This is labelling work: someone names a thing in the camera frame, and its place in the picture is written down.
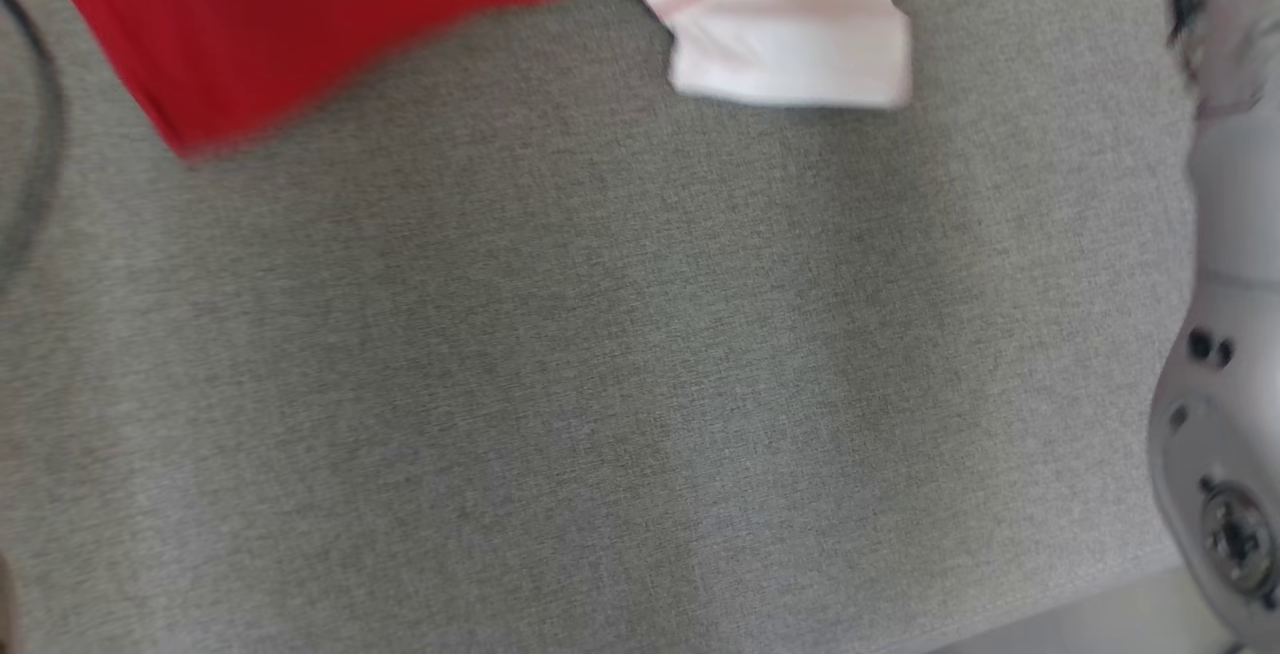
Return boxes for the red garment with thin white stripes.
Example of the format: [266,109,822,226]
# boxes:
[30,0,913,161]

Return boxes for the grey fabric sofa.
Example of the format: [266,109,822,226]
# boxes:
[0,0,1201,654]

